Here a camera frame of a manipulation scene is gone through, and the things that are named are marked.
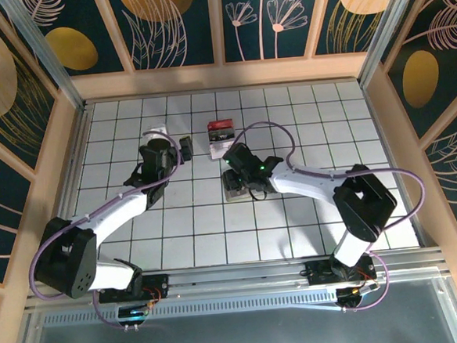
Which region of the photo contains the grey slotted cable duct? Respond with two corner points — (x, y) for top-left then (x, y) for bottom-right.
(41, 292), (340, 327)

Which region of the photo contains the clear acrylic tiered card stand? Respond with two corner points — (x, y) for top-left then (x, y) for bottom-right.
(205, 117), (239, 163)

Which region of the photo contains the black connector module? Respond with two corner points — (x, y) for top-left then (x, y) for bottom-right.
(116, 301), (154, 330)
(336, 284), (380, 314)

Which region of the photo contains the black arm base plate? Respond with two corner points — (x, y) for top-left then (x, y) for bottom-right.
(304, 255), (378, 288)
(97, 273), (171, 305)

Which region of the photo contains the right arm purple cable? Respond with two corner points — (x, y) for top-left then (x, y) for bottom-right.
(231, 110), (435, 321)

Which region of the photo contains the white VIP card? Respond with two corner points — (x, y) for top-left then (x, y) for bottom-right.
(209, 139), (239, 161)

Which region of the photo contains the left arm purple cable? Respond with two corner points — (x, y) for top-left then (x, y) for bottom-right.
(20, 129), (196, 338)

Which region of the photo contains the red VIP card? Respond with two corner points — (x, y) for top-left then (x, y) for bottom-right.
(207, 118), (235, 133)

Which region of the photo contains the aluminium side rail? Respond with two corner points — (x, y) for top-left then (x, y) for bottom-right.
(35, 102), (106, 279)

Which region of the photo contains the aluminium corner post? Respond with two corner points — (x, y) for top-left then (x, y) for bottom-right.
(351, 0), (423, 88)
(0, 0), (88, 116)

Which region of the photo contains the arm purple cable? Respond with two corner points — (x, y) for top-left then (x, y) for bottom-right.
(231, 110), (435, 321)
(20, 129), (196, 338)

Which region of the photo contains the black VIP card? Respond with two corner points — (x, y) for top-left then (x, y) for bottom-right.
(207, 129), (237, 143)

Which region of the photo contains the aluminium front rail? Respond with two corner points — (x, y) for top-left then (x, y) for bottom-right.
(23, 247), (449, 312)

